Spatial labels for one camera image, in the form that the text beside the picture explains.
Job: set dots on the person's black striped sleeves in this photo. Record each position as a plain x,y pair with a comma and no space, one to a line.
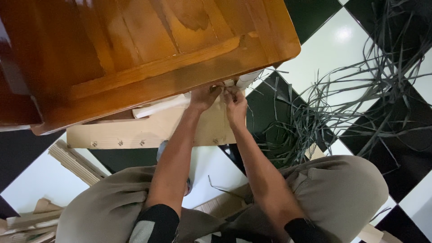
155,224

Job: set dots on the white foam wrapped table leg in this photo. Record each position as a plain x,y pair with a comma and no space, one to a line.
158,107
249,78

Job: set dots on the person's left hand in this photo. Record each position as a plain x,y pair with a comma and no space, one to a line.
202,98

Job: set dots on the corrugated cardboard strip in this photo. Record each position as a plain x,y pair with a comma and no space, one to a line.
76,163

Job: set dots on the glossy brown wooden table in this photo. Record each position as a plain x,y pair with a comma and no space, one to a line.
135,54

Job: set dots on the pile of torn cardboard scraps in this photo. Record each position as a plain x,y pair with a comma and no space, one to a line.
30,222

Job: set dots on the person's khaki trousers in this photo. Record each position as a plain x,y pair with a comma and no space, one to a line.
324,199

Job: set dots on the person's right hand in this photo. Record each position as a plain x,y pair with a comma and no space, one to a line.
235,108

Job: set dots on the small cardboard scrap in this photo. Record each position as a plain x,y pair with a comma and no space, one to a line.
374,234

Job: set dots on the flat brown cardboard sheet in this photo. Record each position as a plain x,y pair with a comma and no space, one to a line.
141,133

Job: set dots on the person's left fingers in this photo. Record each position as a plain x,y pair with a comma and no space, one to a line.
216,88

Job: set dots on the cardboard piece under legs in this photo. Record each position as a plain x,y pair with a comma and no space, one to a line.
224,204

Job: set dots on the person's right fingers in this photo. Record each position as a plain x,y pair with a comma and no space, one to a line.
232,93

